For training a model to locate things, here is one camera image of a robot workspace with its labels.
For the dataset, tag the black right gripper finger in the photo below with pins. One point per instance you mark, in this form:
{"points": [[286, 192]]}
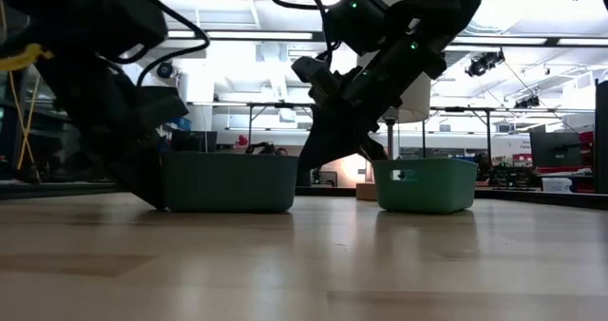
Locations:
{"points": [[373, 149], [332, 143]]}

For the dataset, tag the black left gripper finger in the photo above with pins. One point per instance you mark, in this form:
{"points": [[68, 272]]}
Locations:
{"points": [[142, 178]]}

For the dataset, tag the green plastic bin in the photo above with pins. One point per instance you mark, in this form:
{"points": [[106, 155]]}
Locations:
{"points": [[427, 188]]}

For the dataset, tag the dark teal plastic bin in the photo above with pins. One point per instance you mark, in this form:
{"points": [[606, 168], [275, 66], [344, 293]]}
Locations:
{"points": [[228, 183]]}

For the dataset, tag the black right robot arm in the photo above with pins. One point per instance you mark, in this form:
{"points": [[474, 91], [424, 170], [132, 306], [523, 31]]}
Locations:
{"points": [[427, 17]]}

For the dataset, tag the black computer monitor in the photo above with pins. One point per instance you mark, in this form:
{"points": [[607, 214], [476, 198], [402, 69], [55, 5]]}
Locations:
{"points": [[556, 150], [192, 140]]}

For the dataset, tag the white shade table lamp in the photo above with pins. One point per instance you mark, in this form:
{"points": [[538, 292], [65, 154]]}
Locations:
{"points": [[418, 98]]}

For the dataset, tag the blue storage bin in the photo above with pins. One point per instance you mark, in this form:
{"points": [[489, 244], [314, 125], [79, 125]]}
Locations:
{"points": [[180, 123]]}

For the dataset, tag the black ceiling spotlight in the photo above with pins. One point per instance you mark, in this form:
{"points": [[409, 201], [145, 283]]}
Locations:
{"points": [[164, 70], [527, 102], [484, 63]]}

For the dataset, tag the yellow tape piece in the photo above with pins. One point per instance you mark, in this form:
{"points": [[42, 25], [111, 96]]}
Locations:
{"points": [[24, 57]]}

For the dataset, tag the long ceiling light strip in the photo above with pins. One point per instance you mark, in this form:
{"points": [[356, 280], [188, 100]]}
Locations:
{"points": [[259, 35], [503, 40]]}

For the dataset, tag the white box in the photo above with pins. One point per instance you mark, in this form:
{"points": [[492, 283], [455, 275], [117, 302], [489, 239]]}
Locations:
{"points": [[556, 184]]}

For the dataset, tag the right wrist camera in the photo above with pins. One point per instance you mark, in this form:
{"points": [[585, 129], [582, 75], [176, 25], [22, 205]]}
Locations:
{"points": [[316, 74]]}

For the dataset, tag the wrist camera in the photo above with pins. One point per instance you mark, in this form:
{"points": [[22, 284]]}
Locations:
{"points": [[161, 107], [316, 74]]}

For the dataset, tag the black folding table frame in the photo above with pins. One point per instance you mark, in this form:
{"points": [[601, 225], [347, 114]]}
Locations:
{"points": [[280, 105], [456, 108]]}

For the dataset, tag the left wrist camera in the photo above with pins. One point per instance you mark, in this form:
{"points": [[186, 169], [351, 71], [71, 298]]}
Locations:
{"points": [[161, 107]]}

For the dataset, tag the silver ventilation duct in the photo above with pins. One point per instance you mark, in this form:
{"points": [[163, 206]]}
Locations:
{"points": [[480, 26]]}

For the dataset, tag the black vertical post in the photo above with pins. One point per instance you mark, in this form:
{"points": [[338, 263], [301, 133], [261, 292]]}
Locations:
{"points": [[601, 136]]}

